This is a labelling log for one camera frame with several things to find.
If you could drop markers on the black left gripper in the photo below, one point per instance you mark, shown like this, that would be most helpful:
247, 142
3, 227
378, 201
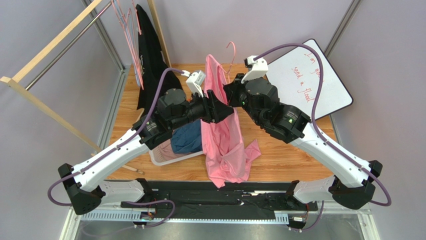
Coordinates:
217, 110

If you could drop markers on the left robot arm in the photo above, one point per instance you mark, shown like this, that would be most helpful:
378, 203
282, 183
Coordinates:
86, 183

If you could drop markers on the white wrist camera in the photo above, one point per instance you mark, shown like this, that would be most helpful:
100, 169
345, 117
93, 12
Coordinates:
257, 68
194, 81

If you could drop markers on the white board with red writing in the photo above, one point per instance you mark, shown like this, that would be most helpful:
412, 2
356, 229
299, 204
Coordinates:
296, 75

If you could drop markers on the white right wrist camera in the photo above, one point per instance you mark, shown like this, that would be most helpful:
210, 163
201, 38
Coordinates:
257, 68

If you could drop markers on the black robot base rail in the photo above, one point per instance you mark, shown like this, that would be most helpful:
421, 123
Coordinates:
235, 201

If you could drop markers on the white plastic laundry basket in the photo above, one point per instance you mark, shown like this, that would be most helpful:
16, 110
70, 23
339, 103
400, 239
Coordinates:
153, 154

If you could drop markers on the wooden clothes rack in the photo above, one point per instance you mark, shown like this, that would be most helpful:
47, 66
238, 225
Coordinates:
80, 79

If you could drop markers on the teal blue t-shirt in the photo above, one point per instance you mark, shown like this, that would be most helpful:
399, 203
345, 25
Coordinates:
187, 139

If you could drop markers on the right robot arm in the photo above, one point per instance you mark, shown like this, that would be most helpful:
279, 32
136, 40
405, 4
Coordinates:
351, 184

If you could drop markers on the pink t-shirt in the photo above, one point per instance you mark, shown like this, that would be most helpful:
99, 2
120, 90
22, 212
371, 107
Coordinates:
227, 158

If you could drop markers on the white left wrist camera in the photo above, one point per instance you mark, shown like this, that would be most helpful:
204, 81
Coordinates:
194, 81

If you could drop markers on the black hanging t-shirt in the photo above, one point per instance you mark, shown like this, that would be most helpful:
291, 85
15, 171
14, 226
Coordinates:
153, 64

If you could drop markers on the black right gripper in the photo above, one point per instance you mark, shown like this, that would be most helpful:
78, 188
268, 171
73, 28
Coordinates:
235, 91

